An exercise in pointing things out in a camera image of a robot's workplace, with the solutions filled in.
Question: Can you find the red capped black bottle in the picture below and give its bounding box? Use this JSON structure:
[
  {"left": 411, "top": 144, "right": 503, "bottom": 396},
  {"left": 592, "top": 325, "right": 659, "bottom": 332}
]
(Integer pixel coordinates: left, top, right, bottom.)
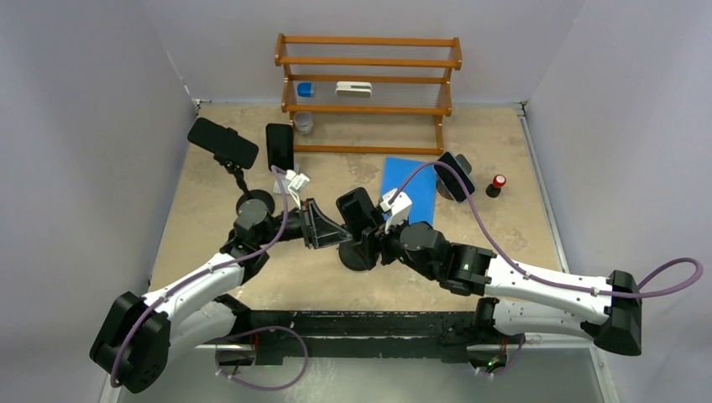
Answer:
[{"left": 485, "top": 174, "right": 506, "bottom": 198}]

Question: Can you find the black phone on tripod stand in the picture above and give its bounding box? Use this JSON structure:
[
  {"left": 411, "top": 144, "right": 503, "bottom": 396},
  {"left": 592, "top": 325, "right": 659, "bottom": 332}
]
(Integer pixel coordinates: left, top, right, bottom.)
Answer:
[{"left": 187, "top": 118, "right": 259, "bottom": 169}]

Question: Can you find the clear plastic cup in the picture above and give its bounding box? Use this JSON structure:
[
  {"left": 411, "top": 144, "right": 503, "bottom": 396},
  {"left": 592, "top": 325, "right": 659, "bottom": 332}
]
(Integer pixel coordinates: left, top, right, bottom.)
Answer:
[{"left": 293, "top": 112, "right": 313, "bottom": 134}]

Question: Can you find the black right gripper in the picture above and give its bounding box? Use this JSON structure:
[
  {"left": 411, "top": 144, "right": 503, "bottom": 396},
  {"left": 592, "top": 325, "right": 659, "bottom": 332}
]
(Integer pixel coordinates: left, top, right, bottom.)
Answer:
[{"left": 353, "top": 211, "right": 440, "bottom": 281}]

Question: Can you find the orange wooden shelf rack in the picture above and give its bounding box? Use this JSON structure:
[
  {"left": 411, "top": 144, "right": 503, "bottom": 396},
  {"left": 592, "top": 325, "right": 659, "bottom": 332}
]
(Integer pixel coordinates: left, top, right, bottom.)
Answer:
[{"left": 274, "top": 34, "right": 463, "bottom": 155}]

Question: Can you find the black smartphone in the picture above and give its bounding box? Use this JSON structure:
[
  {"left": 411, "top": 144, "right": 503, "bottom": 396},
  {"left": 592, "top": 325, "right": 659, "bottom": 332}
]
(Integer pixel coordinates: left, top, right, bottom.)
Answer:
[{"left": 336, "top": 187, "right": 384, "bottom": 239}]

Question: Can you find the black phone on white stand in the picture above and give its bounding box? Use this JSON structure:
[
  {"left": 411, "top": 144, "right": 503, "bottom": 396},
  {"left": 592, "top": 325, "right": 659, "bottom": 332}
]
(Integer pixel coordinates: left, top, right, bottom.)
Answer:
[{"left": 265, "top": 123, "right": 295, "bottom": 171}]

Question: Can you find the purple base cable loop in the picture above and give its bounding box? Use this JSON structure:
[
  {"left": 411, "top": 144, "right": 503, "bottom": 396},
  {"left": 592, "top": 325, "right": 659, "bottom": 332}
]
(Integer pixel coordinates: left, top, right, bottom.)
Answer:
[{"left": 213, "top": 326, "right": 310, "bottom": 393}]

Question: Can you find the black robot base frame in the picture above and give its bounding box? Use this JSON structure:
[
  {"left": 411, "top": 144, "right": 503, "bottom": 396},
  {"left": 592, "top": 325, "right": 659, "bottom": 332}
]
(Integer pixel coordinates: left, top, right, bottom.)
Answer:
[{"left": 117, "top": 309, "right": 558, "bottom": 369}]

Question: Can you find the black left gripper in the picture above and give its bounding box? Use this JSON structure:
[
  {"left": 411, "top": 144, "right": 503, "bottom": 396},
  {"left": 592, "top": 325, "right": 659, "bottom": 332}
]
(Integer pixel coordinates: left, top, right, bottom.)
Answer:
[{"left": 256, "top": 196, "right": 351, "bottom": 247}]

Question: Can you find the black phone on wooden stand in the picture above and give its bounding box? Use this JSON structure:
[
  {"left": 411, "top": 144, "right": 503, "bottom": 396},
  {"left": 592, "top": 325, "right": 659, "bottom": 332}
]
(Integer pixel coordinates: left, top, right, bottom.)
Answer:
[{"left": 432, "top": 151, "right": 477, "bottom": 203}]

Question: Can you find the white rectangular device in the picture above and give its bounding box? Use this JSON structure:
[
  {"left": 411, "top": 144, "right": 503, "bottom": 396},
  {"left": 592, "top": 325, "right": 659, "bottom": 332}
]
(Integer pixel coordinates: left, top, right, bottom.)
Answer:
[{"left": 334, "top": 81, "right": 373, "bottom": 98}]

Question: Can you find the black round-base phone stand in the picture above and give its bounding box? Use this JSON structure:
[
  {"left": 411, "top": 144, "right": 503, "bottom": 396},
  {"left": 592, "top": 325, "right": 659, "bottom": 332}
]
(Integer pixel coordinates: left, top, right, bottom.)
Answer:
[{"left": 338, "top": 243, "right": 373, "bottom": 272}]

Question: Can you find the blue rectangular mat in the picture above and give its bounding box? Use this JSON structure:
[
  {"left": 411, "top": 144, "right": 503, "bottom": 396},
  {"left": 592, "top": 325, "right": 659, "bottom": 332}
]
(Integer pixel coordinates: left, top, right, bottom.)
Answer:
[{"left": 379, "top": 156, "right": 437, "bottom": 224}]

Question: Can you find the blue small box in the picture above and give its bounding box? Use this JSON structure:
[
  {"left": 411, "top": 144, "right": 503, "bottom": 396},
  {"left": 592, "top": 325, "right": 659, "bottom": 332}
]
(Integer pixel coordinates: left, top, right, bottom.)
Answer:
[{"left": 296, "top": 81, "right": 316, "bottom": 98}]

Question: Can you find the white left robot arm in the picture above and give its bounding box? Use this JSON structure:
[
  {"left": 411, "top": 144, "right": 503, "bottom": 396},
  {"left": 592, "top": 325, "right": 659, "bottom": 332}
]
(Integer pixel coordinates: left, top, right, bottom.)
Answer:
[{"left": 90, "top": 198, "right": 353, "bottom": 393}]

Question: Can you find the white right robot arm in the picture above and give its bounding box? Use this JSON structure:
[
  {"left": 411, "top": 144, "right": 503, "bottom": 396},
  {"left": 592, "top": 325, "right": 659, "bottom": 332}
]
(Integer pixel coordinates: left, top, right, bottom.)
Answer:
[{"left": 352, "top": 222, "right": 642, "bottom": 356}]

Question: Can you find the white folding phone stand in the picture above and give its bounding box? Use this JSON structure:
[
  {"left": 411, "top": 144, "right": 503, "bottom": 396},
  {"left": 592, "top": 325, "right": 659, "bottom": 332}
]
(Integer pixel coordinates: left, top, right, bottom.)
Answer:
[{"left": 273, "top": 163, "right": 300, "bottom": 194}]

